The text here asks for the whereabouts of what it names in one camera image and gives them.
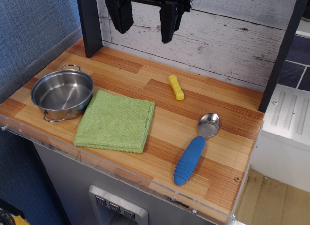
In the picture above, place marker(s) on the blue handled metal spoon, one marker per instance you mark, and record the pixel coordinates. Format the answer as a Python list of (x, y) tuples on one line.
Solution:
[(208, 126)]

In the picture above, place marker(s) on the clear acrylic table edge guard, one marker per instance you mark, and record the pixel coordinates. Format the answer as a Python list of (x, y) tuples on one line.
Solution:
[(212, 190)]

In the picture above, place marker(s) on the silver dispenser button panel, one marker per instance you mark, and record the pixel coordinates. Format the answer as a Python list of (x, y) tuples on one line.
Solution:
[(110, 209)]

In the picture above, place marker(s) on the black left frame post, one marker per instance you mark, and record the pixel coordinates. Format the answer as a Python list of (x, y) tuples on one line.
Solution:
[(90, 25)]

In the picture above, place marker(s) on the black frame post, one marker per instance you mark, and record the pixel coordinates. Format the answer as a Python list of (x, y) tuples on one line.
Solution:
[(90, 25), (282, 54)]

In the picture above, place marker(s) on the stainless steel pot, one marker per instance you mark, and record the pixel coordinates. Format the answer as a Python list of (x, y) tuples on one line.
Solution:
[(63, 94)]

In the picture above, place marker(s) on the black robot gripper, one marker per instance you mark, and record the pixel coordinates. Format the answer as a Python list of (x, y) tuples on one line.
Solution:
[(171, 12)]

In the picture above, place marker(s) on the yellow plastic toy piece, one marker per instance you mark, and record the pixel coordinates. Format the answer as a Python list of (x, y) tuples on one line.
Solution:
[(176, 87)]

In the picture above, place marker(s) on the black right frame post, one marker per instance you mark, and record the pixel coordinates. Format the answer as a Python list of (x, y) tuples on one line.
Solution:
[(282, 54)]

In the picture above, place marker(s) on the green folded cloth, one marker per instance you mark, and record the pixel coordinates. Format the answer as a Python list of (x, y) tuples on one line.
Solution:
[(115, 123)]

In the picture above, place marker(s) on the white ridged appliance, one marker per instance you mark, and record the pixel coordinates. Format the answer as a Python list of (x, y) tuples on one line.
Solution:
[(283, 146)]

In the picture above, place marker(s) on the yellow black object corner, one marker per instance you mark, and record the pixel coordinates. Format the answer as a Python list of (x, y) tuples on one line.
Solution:
[(7, 218)]

